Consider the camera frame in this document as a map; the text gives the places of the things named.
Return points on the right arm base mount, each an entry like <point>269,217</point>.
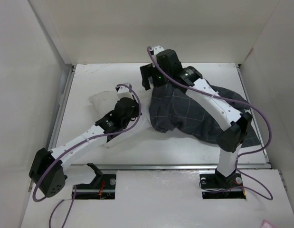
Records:
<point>213,190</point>

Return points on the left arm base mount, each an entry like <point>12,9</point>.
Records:
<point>101,187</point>

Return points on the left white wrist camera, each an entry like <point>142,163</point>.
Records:
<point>123,91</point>

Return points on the aluminium rail at table front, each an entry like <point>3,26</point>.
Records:
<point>176,167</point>

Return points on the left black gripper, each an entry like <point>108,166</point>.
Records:
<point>137,108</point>

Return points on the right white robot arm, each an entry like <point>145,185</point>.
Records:
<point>232,122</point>

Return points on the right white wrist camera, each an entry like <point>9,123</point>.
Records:
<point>154,50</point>

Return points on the dark grey checked pillowcase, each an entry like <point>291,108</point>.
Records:
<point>170,108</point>

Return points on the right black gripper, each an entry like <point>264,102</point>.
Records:
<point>149,70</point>

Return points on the pink object at corner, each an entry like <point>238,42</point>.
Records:
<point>267,224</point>

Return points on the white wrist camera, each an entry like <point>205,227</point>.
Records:
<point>123,91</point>
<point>154,50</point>

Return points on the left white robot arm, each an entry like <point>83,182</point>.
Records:
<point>48,168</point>

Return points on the white pillow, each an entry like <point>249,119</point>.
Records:
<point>105,101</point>

